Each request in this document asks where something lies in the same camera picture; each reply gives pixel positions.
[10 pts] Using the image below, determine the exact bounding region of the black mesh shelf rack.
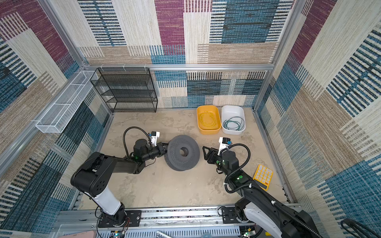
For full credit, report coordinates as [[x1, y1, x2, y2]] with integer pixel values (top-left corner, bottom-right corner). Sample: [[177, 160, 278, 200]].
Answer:
[[90, 67, 158, 113]]

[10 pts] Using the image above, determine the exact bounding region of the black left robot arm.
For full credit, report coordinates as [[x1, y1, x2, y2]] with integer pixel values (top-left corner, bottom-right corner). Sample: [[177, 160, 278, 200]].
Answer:
[[70, 127, 169, 227]]

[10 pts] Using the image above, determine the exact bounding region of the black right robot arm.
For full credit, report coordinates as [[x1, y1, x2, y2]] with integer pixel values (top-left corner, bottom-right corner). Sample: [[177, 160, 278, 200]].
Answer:
[[202, 143, 321, 238]]

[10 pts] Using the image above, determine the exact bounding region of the white wire mesh tray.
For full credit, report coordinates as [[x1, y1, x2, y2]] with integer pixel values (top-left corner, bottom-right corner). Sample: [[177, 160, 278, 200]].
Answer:
[[36, 70, 94, 133]]

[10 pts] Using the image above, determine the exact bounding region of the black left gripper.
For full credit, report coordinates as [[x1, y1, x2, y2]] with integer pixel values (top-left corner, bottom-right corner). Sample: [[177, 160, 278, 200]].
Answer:
[[141, 143, 173, 163]]

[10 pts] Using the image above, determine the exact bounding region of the yellow handheld device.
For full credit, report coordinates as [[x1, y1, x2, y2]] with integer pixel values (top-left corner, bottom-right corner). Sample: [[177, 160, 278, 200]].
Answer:
[[253, 165, 274, 191]]

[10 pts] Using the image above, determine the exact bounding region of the dark grey cable spool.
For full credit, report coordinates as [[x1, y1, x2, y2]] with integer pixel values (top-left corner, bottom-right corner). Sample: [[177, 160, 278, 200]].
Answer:
[[164, 135, 200, 172]]

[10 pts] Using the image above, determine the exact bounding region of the white plastic bin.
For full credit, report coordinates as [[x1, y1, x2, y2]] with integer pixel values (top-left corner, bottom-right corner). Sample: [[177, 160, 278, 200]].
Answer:
[[221, 105, 246, 135]]

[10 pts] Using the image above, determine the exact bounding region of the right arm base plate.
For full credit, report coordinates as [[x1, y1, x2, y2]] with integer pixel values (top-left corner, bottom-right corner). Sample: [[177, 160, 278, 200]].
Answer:
[[218, 206, 248, 224]]

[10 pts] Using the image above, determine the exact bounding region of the aluminium mounting rail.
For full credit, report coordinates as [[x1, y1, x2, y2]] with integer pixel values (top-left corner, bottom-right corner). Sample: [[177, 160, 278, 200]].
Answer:
[[53, 204, 304, 238]]

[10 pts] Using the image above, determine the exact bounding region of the yellow plastic bin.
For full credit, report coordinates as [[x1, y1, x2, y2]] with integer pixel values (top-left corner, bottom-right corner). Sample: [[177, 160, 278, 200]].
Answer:
[[196, 105, 221, 135]]

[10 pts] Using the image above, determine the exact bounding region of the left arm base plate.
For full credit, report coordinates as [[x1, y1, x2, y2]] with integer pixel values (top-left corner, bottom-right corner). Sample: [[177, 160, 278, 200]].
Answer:
[[97, 210, 142, 229]]

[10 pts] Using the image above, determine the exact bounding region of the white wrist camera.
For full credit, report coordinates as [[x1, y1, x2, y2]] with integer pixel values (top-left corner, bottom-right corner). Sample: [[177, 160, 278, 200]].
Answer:
[[149, 131, 160, 147], [218, 137, 232, 156]]

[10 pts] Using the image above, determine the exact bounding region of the green cable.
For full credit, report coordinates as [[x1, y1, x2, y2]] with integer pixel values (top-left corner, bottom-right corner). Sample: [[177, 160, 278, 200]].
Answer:
[[223, 115, 245, 131]]

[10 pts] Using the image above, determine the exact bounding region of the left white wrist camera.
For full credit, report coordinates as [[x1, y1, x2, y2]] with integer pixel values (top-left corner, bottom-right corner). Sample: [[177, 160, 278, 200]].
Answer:
[[149, 131, 160, 147]]

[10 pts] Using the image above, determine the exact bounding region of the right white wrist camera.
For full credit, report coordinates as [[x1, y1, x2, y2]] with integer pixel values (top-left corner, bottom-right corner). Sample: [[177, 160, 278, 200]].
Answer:
[[218, 137, 232, 156]]

